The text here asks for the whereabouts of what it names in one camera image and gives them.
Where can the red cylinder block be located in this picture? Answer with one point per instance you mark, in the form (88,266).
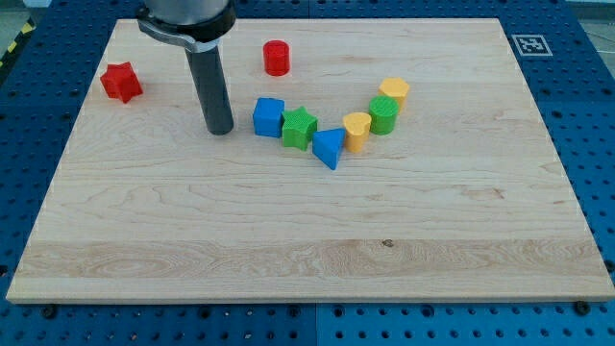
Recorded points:
(276,57)

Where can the light wooden board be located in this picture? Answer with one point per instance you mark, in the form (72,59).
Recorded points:
(464,201)

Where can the yellow heart block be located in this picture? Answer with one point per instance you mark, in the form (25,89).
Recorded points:
(357,126)

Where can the white fiducial marker tag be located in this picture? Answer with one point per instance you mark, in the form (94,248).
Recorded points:
(530,45)

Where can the green cylinder block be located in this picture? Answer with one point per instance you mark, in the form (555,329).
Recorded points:
(383,110)

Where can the black yellow hazard tape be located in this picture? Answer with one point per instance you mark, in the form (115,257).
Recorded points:
(17,45)

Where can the blue triangle block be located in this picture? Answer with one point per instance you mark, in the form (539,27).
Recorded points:
(327,146)

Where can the green star block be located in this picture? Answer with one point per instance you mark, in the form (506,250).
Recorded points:
(298,128)

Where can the red star block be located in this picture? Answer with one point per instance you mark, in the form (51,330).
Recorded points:
(120,82)

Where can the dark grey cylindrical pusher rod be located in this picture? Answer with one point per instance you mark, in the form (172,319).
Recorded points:
(209,80)

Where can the yellow hexagon block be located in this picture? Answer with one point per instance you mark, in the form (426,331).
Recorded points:
(396,88)

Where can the blue cube block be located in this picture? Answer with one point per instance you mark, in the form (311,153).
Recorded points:
(268,117)

